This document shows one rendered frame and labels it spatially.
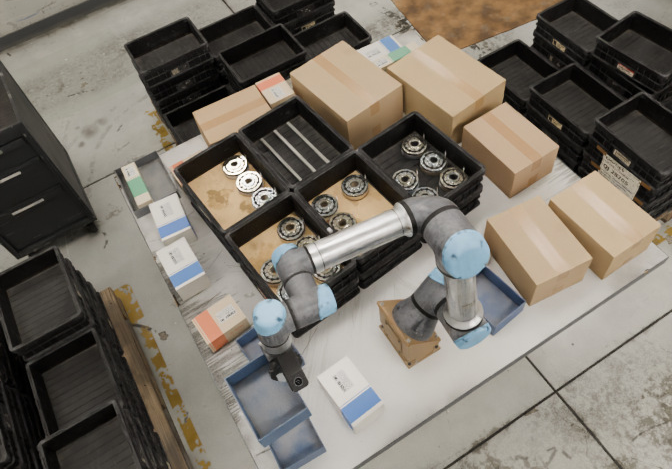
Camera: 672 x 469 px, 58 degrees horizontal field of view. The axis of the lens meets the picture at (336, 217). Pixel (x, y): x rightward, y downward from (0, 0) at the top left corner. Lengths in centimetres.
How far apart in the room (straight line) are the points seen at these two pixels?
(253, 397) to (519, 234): 106
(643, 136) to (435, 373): 157
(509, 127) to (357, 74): 68
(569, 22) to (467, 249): 250
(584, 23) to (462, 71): 130
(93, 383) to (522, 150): 195
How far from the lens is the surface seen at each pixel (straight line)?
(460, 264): 146
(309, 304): 139
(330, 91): 258
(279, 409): 171
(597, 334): 304
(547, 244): 218
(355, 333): 216
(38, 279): 297
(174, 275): 232
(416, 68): 265
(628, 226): 229
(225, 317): 219
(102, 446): 251
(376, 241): 150
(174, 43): 373
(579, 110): 329
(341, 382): 201
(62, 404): 277
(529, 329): 220
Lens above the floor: 268
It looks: 55 degrees down
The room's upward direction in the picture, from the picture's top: 11 degrees counter-clockwise
